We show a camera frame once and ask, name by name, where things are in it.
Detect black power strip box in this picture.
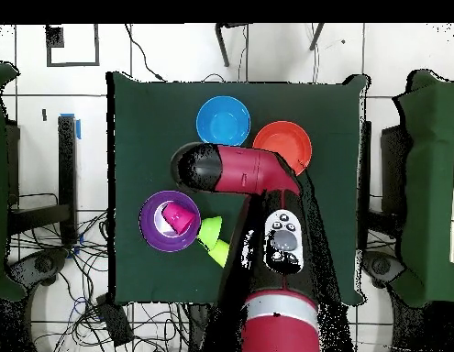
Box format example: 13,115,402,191
95,292,135,347

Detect large light blue bowl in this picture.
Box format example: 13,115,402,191
195,95,252,147

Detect small ribbed green bowl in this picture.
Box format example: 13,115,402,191
195,215,224,246

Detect green plastic cup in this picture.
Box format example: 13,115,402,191
205,238,231,270

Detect black stand post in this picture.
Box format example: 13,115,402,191
57,115,79,245

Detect red plastic cup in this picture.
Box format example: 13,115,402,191
161,202,198,235

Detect black metal chair legs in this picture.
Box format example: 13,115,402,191
214,22,326,68

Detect purple plastic bowl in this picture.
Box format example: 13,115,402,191
138,189,203,254

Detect dark green table cloth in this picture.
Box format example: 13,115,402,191
105,71,371,307

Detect orange plastic bowl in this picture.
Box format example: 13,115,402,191
252,120,313,177

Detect black floor cable with plug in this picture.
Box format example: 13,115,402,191
124,23,166,83

